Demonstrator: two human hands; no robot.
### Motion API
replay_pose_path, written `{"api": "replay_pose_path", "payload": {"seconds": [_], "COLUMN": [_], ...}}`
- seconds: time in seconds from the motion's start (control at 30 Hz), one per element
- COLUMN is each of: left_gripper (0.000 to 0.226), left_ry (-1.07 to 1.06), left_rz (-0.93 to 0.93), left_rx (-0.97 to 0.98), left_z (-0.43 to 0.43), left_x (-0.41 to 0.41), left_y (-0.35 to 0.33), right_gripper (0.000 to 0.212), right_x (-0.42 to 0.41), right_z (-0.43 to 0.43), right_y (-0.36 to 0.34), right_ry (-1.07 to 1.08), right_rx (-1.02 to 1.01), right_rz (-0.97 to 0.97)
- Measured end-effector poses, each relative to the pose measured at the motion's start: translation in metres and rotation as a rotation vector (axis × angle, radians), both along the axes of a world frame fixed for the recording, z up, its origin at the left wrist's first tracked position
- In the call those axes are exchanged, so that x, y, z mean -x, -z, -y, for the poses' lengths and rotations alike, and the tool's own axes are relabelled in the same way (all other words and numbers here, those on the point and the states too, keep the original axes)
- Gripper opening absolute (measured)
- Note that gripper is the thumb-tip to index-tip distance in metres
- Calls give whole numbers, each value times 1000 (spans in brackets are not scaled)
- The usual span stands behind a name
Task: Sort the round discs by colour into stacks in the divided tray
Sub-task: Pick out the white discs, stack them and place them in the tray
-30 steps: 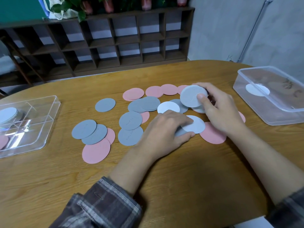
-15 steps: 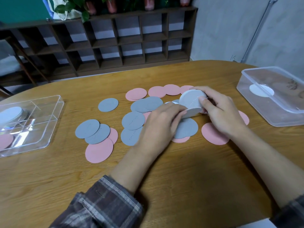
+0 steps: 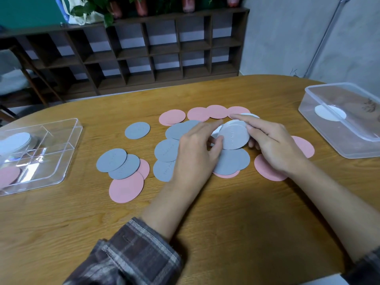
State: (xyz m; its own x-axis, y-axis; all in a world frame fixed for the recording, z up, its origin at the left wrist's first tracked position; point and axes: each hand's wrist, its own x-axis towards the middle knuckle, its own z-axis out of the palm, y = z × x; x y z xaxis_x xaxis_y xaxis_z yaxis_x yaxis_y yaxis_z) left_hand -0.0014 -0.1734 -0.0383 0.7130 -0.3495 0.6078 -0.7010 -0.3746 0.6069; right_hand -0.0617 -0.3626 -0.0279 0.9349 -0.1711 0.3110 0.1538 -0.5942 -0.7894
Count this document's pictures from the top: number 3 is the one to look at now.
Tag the white tote bag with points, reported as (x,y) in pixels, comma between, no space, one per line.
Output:
(92,17)

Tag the white disc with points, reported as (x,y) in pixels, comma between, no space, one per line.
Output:
(326,114)

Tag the grey chair with wooden legs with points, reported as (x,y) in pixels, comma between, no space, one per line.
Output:
(12,78)
(7,114)

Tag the translucent plastic tub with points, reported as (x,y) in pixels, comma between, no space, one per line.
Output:
(350,145)

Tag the grey wall pipe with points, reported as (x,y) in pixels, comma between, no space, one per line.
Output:
(322,41)

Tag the pile of round paper discs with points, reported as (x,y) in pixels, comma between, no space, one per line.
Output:
(124,188)

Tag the pink disc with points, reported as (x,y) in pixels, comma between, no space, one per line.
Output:
(8,176)

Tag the person's right hand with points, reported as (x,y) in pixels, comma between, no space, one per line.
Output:
(276,148)

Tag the dark wooden cubby shelf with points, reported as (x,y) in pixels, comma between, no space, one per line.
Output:
(163,50)

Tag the neat white paper circle stack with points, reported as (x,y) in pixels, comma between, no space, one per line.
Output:
(234,137)
(15,142)

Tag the blue bottle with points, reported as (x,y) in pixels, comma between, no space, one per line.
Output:
(60,8)

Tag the person's left forearm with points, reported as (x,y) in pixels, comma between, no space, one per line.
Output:
(160,216)

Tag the clear divided tray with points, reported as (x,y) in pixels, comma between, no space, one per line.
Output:
(62,127)

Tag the person's left hand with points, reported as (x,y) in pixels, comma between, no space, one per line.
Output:
(193,163)

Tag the person's right forearm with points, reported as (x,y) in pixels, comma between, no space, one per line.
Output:
(335,201)

